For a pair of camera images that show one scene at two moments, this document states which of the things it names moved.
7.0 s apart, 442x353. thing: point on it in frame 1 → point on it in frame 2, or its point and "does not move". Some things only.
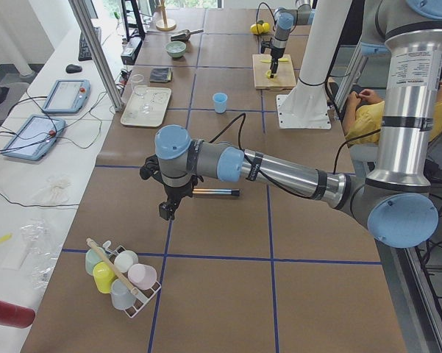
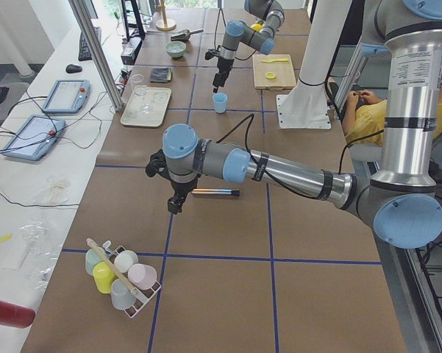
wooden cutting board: x=285 y=77 does not move
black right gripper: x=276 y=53 → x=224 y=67
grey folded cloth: x=160 y=74 does not move
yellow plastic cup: x=103 y=276 does not move
